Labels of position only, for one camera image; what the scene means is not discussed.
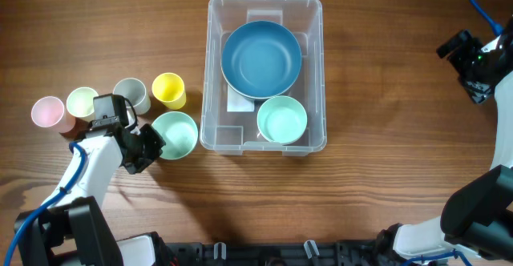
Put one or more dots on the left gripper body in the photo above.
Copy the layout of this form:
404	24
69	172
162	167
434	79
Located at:
132	150

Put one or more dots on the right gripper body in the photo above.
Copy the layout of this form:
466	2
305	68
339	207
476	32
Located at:
470	62

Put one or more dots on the grey cup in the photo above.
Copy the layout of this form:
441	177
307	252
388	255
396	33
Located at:
135	91

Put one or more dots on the cream cup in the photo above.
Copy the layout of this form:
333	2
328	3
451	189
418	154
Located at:
80	103

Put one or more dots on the pink cup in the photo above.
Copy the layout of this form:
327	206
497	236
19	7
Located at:
50	113

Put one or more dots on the mint green small bowl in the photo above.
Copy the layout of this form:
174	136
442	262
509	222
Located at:
282	119

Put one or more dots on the dark blue bowl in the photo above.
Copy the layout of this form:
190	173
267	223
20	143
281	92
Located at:
261	45

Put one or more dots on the beige bowl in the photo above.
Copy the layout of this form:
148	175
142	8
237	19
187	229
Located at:
260	84

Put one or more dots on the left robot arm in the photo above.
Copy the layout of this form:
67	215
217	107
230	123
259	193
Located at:
69	227

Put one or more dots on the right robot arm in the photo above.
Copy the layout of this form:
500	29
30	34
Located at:
476	222

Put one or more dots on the white label in container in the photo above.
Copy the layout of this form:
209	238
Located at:
238	103

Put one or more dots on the yellow cup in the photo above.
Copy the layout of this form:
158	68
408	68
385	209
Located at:
169	89

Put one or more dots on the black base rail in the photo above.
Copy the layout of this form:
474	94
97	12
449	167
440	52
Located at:
341	253

